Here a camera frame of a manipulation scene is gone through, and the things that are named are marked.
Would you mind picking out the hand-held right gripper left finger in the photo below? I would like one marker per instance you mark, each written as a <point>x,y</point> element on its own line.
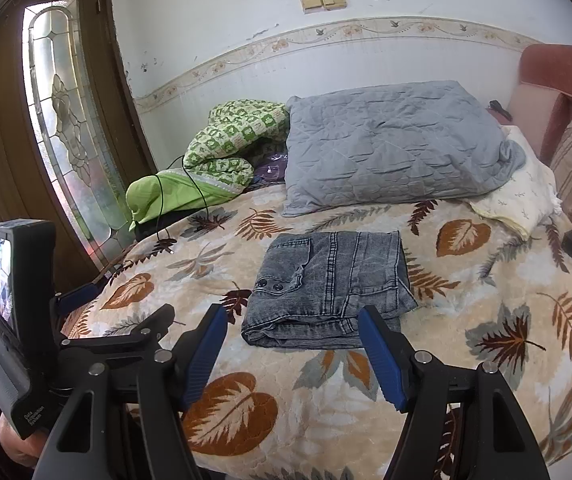
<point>205,355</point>

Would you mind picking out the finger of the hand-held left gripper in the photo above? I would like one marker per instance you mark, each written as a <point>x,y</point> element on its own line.
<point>80,294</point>
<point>148,325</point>

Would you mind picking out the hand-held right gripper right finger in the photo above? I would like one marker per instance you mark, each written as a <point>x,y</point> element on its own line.
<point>383,360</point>

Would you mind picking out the grey-blue denim pants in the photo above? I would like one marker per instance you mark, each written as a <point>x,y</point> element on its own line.
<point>326,280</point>

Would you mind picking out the person's left hand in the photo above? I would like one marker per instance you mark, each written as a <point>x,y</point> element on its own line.
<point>15,442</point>

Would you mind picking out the leaf print blanket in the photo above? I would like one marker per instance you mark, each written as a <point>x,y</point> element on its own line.
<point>276,375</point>

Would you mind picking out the light green cloth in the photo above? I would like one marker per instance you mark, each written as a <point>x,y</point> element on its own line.
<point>170,195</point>

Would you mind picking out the purple cloth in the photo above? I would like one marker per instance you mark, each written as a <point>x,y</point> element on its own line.
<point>271,167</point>

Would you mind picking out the green patterned quilt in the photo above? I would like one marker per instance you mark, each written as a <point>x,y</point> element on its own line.
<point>225,130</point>

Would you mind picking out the cream white pillow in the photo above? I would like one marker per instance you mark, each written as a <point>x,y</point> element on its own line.
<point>521,195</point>

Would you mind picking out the grey quilted pillow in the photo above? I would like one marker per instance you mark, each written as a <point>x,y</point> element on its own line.
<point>391,145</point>

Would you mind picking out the small black object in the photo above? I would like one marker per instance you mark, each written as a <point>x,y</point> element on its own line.
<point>498,108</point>

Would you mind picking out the pink padded headboard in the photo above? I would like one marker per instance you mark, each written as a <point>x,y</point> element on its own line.
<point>541,75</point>

